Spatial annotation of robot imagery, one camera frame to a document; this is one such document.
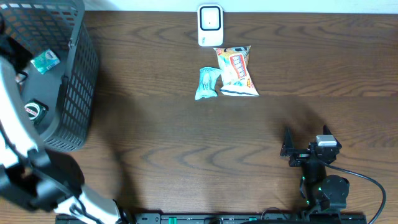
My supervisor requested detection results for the teal tissue packet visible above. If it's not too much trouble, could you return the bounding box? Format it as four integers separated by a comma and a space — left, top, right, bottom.
30, 49, 60, 75

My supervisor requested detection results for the light green pouch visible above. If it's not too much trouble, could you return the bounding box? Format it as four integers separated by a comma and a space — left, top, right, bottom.
195, 67, 221, 100

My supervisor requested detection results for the yellow snack chip bag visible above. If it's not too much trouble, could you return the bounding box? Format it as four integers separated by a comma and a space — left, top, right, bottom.
213, 45, 259, 96

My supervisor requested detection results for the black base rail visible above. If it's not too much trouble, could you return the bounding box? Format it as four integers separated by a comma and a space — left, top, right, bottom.
134, 213, 367, 224

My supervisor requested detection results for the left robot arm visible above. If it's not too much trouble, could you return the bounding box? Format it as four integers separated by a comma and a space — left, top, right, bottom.
1, 32, 129, 223

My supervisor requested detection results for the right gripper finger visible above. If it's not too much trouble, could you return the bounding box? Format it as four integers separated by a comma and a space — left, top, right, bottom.
282, 127, 294, 150
323, 125, 340, 146

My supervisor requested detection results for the right black cable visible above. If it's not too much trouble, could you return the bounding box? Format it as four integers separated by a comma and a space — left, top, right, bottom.
323, 163, 387, 224

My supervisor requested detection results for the grey plastic shopping basket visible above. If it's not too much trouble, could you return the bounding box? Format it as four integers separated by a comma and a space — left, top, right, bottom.
1, 0, 99, 151

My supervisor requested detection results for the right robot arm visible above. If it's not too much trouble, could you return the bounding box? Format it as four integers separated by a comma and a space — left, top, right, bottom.
280, 125, 349, 222

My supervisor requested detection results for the dark green balm box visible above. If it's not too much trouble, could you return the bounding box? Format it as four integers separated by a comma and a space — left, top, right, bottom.
24, 99, 49, 126

